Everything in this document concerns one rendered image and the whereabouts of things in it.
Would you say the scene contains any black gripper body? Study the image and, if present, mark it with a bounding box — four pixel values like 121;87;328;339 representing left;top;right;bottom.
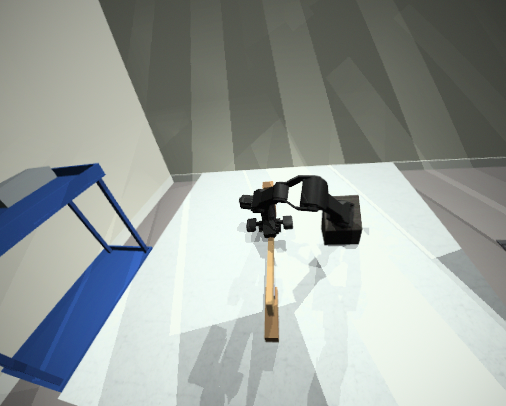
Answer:
246;211;293;232

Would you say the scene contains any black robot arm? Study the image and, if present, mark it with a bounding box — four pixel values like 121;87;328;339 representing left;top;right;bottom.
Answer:
239;175;354;238

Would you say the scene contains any long light wooden rail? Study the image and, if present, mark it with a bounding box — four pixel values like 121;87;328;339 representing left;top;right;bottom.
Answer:
266;237;274;316

